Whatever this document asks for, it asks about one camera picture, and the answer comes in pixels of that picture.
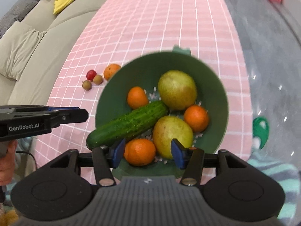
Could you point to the beige sofa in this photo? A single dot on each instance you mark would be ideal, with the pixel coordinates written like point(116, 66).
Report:
point(47, 51)

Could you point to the person's striped right leg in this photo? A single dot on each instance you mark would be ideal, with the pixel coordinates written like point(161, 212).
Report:
point(272, 183)

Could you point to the green slipper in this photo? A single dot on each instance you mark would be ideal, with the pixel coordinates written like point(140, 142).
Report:
point(261, 129)

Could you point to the yellow-green pear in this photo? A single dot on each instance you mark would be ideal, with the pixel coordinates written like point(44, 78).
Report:
point(169, 131)

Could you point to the red cherry tomato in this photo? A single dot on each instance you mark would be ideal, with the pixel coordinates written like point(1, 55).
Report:
point(91, 74)

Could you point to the brown longan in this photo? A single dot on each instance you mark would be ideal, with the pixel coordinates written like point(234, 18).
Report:
point(87, 85)
point(98, 79)

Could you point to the green cucumber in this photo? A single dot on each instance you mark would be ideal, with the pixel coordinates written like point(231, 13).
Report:
point(131, 122)

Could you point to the grey woven cushion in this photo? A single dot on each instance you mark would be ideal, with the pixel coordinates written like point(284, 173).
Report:
point(16, 11)

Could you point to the pink checked tablecloth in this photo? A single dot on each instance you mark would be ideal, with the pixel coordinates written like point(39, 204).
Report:
point(152, 16)

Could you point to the large green pear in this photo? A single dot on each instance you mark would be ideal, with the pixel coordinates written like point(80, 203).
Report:
point(177, 90)

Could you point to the person's left hand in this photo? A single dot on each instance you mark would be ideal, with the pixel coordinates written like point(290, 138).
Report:
point(7, 167)

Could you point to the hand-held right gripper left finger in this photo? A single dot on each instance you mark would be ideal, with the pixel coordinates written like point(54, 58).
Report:
point(117, 154)

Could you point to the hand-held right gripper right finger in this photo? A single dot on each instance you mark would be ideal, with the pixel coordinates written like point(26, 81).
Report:
point(177, 154)

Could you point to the green plastic colander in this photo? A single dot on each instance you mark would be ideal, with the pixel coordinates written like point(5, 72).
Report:
point(112, 98)

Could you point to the beige cushion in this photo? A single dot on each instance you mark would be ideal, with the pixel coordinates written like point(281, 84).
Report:
point(16, 51)

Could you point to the orange mandarin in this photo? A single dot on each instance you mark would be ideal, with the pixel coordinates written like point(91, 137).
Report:
point(111, 71)
point(196, 118)
point(140, 151)
point(137, 97)

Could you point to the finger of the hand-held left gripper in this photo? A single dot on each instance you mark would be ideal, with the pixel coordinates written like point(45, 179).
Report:
point(75, 117)
point(28, 108)

